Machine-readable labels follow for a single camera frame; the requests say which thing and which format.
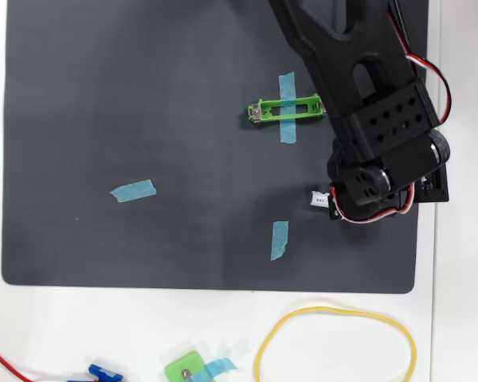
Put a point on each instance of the green block with screws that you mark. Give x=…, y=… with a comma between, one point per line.
x=179, y=368

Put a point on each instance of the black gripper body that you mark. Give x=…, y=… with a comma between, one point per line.
x=334, y=207

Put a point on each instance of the white cylindrical battery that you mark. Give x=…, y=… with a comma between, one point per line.
x=319, y=199

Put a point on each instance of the green battery holder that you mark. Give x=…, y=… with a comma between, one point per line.
x=255, y=111

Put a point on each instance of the blue connector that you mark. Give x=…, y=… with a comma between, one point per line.
x=97, y=371

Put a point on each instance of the blue masking tape strip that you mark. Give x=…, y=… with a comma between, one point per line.
x=287, y=85
x=221, y=365
x=133, y=191
x=279, y=238

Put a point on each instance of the black textured mat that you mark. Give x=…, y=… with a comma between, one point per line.
x=143, y=119

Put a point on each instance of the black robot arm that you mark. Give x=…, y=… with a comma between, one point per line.
x=342, y=59

